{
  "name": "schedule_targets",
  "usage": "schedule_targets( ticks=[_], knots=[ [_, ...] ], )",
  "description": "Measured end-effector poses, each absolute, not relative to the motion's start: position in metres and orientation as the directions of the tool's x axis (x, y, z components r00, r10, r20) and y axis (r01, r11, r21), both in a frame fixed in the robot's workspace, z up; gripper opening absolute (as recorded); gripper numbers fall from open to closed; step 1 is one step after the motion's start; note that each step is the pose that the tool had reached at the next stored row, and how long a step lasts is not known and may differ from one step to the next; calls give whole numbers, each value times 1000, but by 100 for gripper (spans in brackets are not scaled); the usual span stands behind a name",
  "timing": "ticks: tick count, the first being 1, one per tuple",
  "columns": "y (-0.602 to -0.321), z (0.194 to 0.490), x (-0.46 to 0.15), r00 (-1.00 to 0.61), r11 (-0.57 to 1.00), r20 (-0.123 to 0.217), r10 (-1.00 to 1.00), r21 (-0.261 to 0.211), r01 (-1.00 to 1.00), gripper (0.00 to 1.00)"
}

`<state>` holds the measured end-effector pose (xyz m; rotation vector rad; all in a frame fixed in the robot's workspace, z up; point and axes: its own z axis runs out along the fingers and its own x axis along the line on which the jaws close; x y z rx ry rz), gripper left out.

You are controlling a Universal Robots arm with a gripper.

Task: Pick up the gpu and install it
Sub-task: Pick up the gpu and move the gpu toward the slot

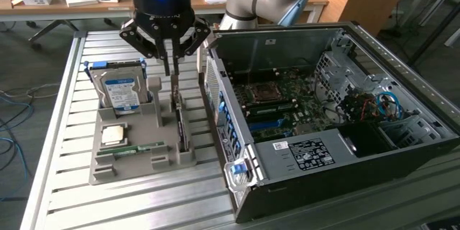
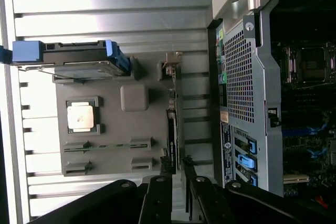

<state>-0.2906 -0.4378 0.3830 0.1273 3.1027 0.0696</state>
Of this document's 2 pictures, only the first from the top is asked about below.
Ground graphics card with metal bracket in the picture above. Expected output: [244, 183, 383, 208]
[169, 73, 191, 153]

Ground black chair base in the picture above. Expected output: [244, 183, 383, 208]
[27, 19, 80, 51]

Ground CPU socket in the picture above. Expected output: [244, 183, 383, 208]
[247, 81, 284, 103]

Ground wooden desk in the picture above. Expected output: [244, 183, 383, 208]
[0, 0, 329, 30]

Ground installed black RAM stick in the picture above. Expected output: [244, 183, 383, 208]
[245, 102, 293, 116]

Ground grey parts rack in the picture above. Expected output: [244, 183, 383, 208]
[88, 76, 197, 186]

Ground silver CPU chip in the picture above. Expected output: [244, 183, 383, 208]
[100, 126, 127, 144]

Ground long blue expansion slot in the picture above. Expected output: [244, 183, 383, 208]
[249, 120, 285, 131]

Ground green RAM stick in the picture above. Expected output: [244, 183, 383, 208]
[96, 141, 167, 155]

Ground green motherboard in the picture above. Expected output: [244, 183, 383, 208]
[229, 71, 345, 143]

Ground chipset heat sink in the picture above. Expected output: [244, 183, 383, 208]
[295, 124, 319, 136]

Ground blue case latch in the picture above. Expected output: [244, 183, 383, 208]
[229, 161, 252, 177]

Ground grey power supply unit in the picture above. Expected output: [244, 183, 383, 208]
[251, 129, 356, 184]

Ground black plastic shroud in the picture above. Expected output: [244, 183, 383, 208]
[337, 121, 399, 158]

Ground black open PC case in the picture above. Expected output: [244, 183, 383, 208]
[196, 20, 460, 224]

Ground metal disk bay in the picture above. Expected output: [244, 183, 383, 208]
[376, 114, 445, 149]

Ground hard disk with blue bracket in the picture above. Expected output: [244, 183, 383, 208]
[84, 57, 149, 115]

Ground grey floor cable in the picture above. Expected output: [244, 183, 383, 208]
[0, 83, 60, 100]

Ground black floor cable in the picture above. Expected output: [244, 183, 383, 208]
[0, 103, 32, 161]

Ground blue floor cable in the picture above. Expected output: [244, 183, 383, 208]
[0, 96, 35, 201]

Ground red orange wire bundle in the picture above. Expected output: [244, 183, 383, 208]
[359, 94, 384, 120]

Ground blue data wire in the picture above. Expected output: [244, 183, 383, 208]
[375, 92, 404, 122]

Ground white table frame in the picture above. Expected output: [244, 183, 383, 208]
[419, 0, 460, 47]

